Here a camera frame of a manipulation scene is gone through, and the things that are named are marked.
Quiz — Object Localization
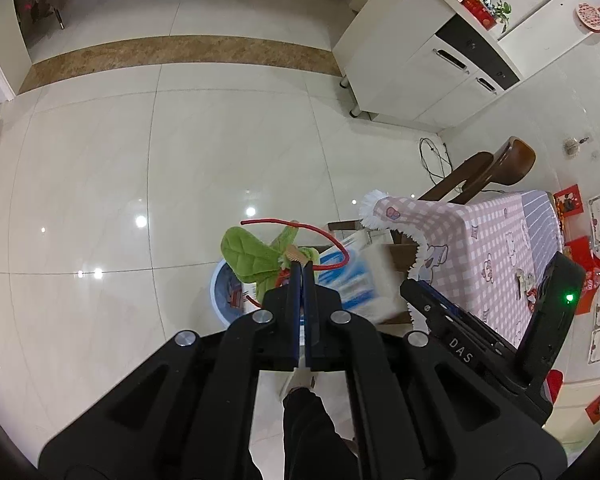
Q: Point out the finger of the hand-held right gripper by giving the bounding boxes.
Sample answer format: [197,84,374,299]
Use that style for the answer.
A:
[400,280,487,362]
[421,280,522,361]

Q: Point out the pink round fan ornament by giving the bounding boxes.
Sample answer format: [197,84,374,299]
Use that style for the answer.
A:
[576,1,600,33]

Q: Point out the red box with dark print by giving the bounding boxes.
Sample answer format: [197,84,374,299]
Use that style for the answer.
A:
[552,186,581,215]

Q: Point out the red cord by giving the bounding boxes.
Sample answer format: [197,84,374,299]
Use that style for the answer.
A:
[240,217,354,312]

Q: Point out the person's white shoe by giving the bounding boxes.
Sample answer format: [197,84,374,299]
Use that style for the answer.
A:
[280,367,319,394]

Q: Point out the white sideboard cabinet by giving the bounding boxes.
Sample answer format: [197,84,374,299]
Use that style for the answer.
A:
[332,0,524,129]

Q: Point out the red round tin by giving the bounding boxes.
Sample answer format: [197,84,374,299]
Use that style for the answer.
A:
[462,0,497,27]

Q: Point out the red gift bag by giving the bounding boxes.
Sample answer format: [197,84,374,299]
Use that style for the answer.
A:
[565,237,600,316]

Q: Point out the blue plastic bucket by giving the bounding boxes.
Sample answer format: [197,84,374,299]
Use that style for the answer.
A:
[211,260,281,332]

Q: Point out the person's black trouser leg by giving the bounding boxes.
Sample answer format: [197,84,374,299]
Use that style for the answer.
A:
[281,387,361,480]

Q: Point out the red paper cup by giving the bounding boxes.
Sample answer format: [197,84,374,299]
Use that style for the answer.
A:
[225,284,249,309]

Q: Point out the table with checkered cloth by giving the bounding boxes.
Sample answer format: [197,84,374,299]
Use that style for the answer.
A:
[358,189,564,352]

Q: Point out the black cable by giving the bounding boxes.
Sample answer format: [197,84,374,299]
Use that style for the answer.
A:
[419,136,506,196]

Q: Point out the brown wooden dining chair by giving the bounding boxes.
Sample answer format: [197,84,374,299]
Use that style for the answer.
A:
[327,136,537,262]

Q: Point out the white blue printed carton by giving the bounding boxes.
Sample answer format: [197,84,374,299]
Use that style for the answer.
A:
[280,237,409,324]

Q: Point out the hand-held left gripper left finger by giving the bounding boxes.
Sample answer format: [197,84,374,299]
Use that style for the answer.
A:
[39,262,306,480]

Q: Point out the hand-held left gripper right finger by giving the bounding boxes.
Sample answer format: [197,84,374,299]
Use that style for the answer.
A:
[304,262,567,480]

